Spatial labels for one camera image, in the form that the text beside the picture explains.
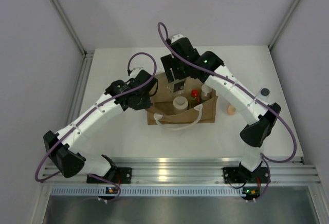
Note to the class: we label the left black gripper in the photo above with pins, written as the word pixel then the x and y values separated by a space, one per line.
pixel 146 104

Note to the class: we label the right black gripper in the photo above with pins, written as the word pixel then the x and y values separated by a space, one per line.
pixel 168 62

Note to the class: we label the clear bottle black cap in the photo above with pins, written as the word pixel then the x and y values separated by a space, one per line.
pixel 176 88

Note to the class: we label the round white jar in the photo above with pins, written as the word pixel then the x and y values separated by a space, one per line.
pixel 180 104

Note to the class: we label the brown canvas tote bag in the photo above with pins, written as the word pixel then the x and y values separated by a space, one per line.
pixel 163 106

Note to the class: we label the yellow bottle red cap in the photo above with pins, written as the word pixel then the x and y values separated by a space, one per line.
pixel 194 98

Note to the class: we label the orange bottle pink cap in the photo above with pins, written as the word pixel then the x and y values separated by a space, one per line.
pixel 231 110

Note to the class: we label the white bottle dark cap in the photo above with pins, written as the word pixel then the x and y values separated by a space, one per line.
pixel 263 94

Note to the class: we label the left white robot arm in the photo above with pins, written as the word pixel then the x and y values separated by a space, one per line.
pixel 64 146

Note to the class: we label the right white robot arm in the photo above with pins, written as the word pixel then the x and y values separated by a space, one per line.
pixel 212 71

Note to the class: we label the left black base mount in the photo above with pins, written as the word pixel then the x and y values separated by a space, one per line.
pixel 119 175

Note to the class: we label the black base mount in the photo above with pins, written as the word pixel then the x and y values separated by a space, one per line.
pixel 119 175
pixel 231 175

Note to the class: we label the slotted grey cable duct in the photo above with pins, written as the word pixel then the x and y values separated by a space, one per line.
pixel 136 191

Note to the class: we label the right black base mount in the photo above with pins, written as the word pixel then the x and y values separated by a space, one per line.
pixel 231 175

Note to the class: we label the aluminium mounting rail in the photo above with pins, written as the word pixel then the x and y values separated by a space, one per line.
pixel 209 171

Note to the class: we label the left aluminium frame post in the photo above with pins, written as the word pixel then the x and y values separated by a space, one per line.
pixel 68 25

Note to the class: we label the aluminium frame post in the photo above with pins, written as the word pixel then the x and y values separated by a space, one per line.
pixel 283 23
pixel 68 25

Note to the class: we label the right aluminium frame post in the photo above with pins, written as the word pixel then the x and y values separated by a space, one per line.
pixel 283 23

